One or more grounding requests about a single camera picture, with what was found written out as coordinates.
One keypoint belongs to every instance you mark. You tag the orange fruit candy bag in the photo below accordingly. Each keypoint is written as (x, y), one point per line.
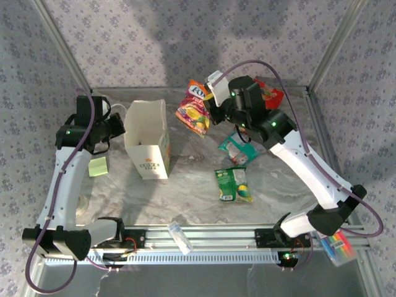
(191, 111)

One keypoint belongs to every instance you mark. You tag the red gummy candy bag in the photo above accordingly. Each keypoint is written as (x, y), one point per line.
(273, 97)

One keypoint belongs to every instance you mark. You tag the teal snack bag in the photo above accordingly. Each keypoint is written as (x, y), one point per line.
(238, 151)

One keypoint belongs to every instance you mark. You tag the white floral paper bag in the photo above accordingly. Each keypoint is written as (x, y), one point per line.
(148, 161)

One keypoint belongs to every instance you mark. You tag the green snack bag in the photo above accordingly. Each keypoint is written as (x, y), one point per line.
(232, 185)

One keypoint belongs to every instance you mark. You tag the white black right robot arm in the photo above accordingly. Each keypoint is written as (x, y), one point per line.
(303, 167)

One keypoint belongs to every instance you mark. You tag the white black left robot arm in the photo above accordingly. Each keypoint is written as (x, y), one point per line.
(66, 185)

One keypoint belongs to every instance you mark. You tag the green sticky note pad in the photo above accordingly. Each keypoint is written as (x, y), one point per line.
(99, 167)

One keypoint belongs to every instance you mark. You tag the clear tape roll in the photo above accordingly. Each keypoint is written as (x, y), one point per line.
(83, 205)

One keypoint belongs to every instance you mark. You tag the black controller board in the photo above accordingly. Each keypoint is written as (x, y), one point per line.
(113, 258)
(287, 258)

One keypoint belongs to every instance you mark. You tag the pack of coloured markers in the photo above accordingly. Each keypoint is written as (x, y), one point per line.
(337, 247)

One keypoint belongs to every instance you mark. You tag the aluminium side rail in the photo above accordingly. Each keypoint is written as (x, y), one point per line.
(330, 148)

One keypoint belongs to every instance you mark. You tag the aluminium frame post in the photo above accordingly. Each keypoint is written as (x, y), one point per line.
(63, 46)
(336, 46)

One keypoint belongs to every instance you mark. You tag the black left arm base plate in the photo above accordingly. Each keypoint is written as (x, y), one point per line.
(139, 238)

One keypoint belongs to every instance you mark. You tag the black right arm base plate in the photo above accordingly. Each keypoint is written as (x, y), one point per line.
(263, 236)

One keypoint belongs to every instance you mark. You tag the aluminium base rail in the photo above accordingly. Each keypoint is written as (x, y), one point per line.
(216, 238)

